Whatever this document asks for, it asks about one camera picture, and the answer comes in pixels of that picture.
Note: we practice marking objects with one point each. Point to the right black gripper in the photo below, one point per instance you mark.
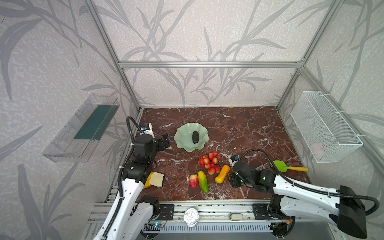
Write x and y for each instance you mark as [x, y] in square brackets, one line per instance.
[235, 179]

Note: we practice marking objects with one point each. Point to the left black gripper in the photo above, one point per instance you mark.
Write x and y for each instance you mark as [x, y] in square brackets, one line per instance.
[163, 142]

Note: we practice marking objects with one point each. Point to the yellow fake squash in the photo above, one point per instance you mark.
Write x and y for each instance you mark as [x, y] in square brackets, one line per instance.
[222, 174]

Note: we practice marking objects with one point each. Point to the red fake grape bunch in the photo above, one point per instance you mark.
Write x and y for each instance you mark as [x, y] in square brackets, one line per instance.
[210, 162]

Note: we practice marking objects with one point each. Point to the green yellow fake mango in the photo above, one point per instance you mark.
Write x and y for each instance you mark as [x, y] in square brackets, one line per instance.
[203, 182]

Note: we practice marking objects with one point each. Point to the red fake strawberry apple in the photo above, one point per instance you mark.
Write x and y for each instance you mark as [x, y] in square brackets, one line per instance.
[194, 180]

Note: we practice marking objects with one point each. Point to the dark avocado fake fruit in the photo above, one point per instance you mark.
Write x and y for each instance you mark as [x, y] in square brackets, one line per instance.
[195, 137]

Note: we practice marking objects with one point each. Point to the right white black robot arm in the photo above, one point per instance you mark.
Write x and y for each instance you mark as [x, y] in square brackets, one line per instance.
[293, 199]

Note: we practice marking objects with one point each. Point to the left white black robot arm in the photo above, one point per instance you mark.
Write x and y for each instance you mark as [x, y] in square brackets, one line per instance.
[128, 215]

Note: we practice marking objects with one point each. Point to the light green scalloped fruit bowl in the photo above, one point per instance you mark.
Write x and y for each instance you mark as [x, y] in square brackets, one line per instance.
[183, 137]

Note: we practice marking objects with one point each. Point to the round clear lid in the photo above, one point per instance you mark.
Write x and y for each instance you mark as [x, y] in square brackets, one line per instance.
[191, 217]

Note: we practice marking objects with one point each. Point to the pink object in basket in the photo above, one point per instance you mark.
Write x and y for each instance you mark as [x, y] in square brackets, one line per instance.
[317, 150]

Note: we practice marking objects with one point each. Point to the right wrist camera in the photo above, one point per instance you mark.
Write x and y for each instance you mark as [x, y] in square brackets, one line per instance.
[233, 160]

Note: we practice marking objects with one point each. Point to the green spatula yellow handle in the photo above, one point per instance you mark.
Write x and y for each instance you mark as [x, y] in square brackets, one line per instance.
[282, 167]

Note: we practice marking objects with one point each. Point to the grey clip on rail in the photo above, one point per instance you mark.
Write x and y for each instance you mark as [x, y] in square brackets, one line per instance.
[236, 217]

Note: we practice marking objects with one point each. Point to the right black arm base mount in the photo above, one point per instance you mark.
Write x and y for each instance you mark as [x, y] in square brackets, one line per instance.
[271, 210]

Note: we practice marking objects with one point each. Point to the aluminium front rail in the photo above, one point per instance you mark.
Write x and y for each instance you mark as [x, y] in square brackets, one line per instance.
[209, 210]

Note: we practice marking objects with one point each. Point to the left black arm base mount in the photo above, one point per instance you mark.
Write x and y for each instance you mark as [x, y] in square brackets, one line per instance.
[160, 212]

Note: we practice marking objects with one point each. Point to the clear plastic wall bin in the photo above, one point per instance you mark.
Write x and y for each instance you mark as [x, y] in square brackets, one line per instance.
[78, 139]

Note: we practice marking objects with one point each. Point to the white wire mesh basket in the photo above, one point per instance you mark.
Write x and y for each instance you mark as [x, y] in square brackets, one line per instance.
[320, 122]

